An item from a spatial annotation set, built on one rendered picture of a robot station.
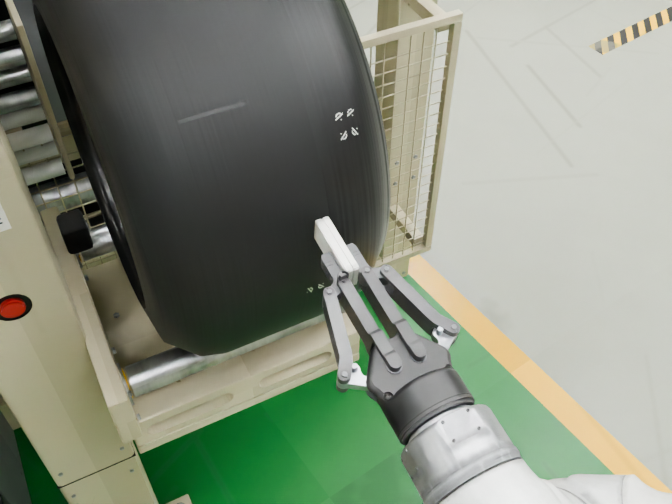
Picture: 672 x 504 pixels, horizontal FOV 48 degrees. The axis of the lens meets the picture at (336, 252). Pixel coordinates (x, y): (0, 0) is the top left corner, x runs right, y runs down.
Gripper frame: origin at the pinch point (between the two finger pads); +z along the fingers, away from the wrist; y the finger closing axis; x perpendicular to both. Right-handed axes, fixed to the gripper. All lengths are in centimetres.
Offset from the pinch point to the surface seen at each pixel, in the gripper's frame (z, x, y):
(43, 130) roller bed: 60, 31, 21
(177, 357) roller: 12.7, 32.8, 15.6
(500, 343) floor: 28, 128, -77
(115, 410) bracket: 7.7, 30.5, 25.5
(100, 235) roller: 40, 37, 19
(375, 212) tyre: 4.5, 2.6, -7.3
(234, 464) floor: 28, 128, 6
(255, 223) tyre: 5.4, -1.6, 6.4
